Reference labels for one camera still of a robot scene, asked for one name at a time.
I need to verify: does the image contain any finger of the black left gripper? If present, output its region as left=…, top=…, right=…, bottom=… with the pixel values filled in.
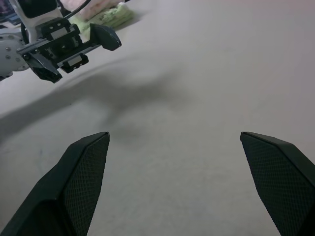
left=24, top=52, right=63, bottom=84
left=89, top=23, right=122, bottom=52

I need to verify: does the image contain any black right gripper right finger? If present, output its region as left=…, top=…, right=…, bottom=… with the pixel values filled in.
left=240, top=131, right=315, bottom=236

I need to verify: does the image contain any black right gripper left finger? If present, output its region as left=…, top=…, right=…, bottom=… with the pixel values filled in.
left=0, top=131, right=111, bottom=236

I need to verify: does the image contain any pink towel with embroidered logo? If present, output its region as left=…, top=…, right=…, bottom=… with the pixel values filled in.
left=60, top=0, right=124, bottom=23

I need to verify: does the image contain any green folded towel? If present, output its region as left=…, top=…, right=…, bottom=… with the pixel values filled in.
left=73, top=2, right=135, bottom=43

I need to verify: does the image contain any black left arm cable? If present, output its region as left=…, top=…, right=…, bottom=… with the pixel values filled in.
left=63, top=0, right=95, bottom=19

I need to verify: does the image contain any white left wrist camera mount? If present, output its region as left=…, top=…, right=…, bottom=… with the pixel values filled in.
left=13, top=0, right=63, bottom=44

